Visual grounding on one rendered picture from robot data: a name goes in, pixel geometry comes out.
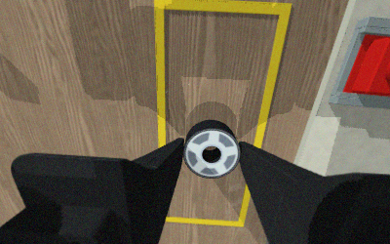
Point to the yellow rectangular outline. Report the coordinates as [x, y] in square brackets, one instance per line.
[221, 6]

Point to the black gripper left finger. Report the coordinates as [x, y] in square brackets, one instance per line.
[140, 191]

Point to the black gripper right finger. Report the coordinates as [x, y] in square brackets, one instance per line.
[297, 206]

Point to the black wheel with white hub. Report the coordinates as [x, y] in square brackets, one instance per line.
[211, 164]

